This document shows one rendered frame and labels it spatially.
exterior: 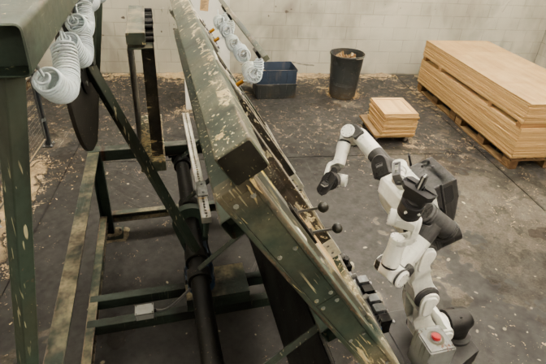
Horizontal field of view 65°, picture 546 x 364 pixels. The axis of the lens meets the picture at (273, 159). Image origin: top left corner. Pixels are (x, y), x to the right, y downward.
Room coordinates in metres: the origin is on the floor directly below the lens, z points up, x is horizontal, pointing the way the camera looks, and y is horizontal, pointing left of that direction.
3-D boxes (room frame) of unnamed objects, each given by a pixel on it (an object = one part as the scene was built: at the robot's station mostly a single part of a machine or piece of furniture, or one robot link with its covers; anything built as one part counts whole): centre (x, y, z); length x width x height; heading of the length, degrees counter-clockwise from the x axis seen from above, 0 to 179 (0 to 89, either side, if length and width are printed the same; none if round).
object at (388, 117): (4.90, -1.38, 0.20); 0.61 x 0.53 x 0.40; 10
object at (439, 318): (1.75, -1.00, 0.28); 0.21 x 0.20 x 0.13; 106
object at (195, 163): (2.36, 0.50, 1.00); 1.30 x 0.05 x 0.04; 16
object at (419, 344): (1.16, -0.70, 0.84); 0.12 x 0.12 x 0.18; 16
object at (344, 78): (6.15, -0.98, 0.33); 0.52 x 0.51 x 0.65; 10
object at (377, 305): (1.56, -0.51, 0.69); 0.50 x 0.14 x 0.24; 16
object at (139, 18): (2.57, 0.83, 1.38); 0.70 x 0.15 x 0.85; 16
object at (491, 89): (5.47, -2.92, 0.39); 2.46 x 1.05 x 0.78; 10
